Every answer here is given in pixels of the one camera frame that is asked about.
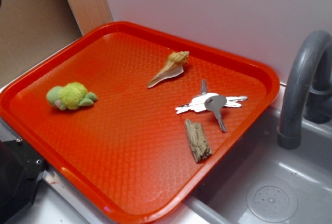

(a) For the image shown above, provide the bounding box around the grey toy sink basin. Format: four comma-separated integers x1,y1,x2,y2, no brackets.
185,108,331,223

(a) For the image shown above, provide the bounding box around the silver key bunch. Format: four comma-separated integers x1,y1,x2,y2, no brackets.
175,79,248,133

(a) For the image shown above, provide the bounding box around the orange plastic tray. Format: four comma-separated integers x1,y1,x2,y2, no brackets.
1,22,280,223

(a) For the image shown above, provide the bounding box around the weathered driftwood piece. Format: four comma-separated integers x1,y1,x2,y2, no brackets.
185,119,212,163

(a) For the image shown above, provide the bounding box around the green plush turtle toy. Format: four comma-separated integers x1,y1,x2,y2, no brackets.
46,82,98,111

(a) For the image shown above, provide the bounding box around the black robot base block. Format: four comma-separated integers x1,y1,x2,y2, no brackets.
1,139,46,223

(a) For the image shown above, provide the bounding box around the grey toy faucet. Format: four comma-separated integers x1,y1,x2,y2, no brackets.
278,30,331,149

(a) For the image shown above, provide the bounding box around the light wooden board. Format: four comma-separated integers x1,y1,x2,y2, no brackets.
67,0,113,35

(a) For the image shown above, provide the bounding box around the tan conch seashell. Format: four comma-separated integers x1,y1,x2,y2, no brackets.
147,51,190,88

